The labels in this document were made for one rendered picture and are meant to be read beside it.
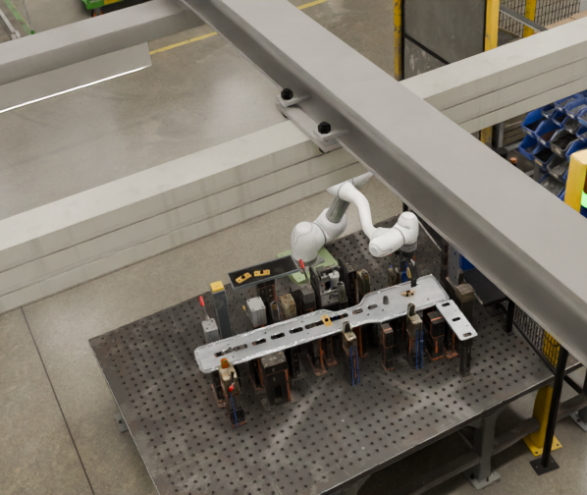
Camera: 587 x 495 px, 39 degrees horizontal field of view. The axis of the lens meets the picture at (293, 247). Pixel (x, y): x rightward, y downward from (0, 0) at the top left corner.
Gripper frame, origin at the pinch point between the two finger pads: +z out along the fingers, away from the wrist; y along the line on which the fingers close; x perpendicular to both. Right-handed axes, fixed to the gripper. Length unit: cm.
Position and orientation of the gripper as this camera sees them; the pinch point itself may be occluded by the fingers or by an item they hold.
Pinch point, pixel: (407, 277)
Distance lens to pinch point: 448.0
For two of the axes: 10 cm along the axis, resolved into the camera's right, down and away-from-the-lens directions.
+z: 0.9, 7.7, 6.4
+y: 3.2, 5.8, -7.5
